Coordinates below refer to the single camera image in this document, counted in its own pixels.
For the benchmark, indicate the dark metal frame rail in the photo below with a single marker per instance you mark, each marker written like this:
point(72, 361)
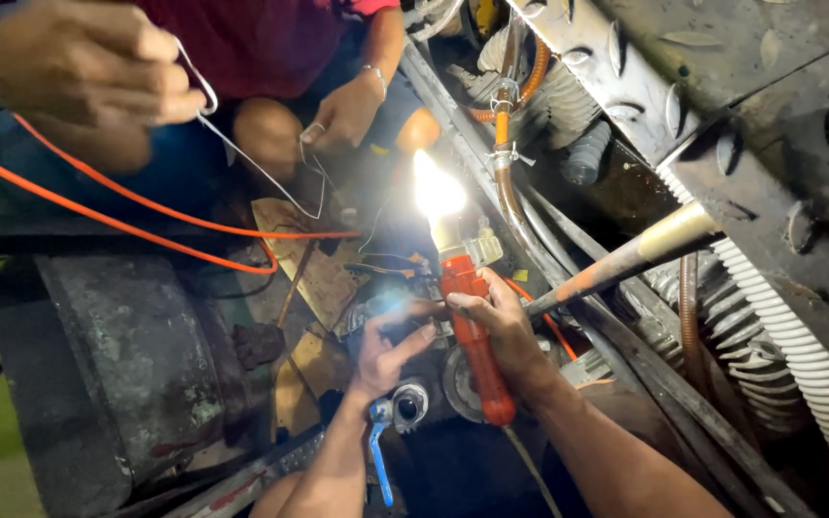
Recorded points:
point(645, 374)

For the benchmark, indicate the steel tread plate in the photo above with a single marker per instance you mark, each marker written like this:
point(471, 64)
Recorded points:
point(767, 93)

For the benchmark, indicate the orange handheld work lamp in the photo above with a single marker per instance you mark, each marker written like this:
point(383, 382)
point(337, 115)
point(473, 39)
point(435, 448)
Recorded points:
point(468, 288)

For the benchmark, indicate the large rusty flywheel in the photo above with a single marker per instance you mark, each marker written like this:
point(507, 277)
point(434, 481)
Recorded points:
point(119, 374)

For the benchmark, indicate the grey ribbed rubber boot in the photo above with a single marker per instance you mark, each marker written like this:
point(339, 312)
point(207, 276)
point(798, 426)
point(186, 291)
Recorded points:
point(587, 155)

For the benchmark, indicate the brown cardboard piece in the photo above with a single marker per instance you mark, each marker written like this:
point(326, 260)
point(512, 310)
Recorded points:
point(317, 273)

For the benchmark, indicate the metal pipe fitting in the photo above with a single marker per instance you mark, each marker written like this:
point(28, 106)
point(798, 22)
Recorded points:
point(410, 406)

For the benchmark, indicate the person's right hand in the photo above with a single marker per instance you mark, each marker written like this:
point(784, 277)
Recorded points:
point(519, 345)

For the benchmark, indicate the finned engine cylinder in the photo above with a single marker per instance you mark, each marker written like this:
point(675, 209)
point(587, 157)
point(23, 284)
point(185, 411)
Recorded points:
point(738, 338)

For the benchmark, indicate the copper pipe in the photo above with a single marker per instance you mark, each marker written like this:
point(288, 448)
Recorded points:
point(689, 324)

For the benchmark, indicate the person's left hand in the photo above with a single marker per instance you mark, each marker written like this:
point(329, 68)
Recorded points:
point(378, 363)

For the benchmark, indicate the metal rod with beige tape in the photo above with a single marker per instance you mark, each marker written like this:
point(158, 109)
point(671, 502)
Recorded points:
point(623, 262)

